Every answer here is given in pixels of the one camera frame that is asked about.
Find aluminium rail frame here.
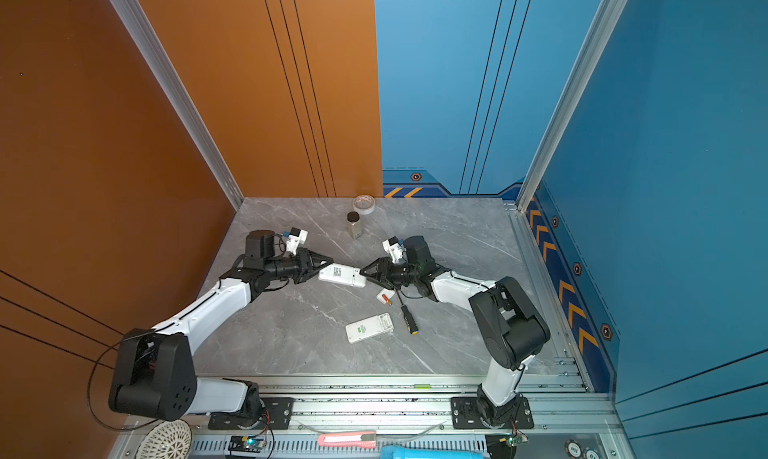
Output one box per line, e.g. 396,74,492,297
107,373,634,459

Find white battery cover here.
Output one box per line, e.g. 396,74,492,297
376,288,395,306

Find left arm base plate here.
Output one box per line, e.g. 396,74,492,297
208,397,295,431

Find white remote with display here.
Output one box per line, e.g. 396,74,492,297
318,263,367,288

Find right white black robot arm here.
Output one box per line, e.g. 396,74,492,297
360,236,551,430

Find white mesh basket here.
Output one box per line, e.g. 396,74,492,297
134,419,192,459

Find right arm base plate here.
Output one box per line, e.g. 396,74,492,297
450,395,535,430

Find green circuit board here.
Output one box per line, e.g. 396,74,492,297
226,435,267,456

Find black yellow screwdriver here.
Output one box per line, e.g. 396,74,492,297
395,290,419,335

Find white remote control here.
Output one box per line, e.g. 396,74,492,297
345,313,394,344

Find small brown-capped jar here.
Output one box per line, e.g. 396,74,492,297
346,211,363,239

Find cyan cylinder object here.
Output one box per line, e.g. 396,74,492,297
380,445,484,459

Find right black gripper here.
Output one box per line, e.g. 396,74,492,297
360,258,421,291

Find pink box cutter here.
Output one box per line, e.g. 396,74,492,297
317,431,377,450

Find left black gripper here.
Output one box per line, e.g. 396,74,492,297
265,249,333,285

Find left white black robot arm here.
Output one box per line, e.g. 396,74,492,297
108,229,333,428

